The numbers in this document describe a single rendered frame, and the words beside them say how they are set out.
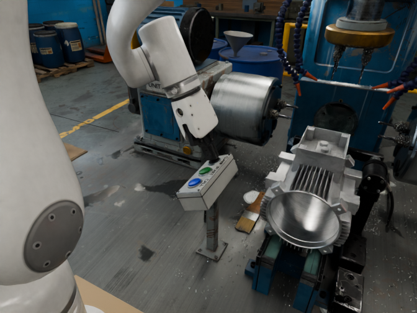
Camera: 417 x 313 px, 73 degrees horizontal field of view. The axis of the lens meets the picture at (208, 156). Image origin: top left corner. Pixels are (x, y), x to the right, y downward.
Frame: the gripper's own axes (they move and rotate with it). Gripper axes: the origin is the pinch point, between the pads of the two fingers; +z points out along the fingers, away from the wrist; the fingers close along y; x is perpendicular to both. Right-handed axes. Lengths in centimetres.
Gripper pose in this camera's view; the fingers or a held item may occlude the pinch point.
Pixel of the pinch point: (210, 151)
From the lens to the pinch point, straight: 70.8
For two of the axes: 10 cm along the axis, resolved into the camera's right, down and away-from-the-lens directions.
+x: -8.0, 1.3, 5.8
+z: 3.8, 8.7, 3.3
